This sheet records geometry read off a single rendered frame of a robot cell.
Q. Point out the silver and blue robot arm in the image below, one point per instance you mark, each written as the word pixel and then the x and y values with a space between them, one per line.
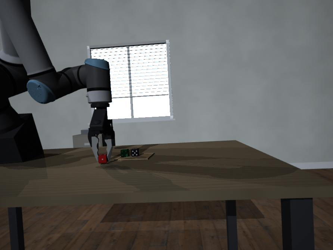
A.
pixel 26 66

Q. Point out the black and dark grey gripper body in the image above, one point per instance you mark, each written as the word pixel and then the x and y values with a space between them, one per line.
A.
pixel 108 121

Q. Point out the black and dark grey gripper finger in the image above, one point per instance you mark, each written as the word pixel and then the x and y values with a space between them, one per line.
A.
pixel 93 140
pixel 109 141

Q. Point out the black die with white pips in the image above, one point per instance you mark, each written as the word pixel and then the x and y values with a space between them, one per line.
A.
pixel 135 152

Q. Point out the red die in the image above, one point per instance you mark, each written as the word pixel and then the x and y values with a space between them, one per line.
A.
pixel 102 158

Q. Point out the green die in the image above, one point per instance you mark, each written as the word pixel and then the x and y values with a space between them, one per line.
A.
pixel 124 152

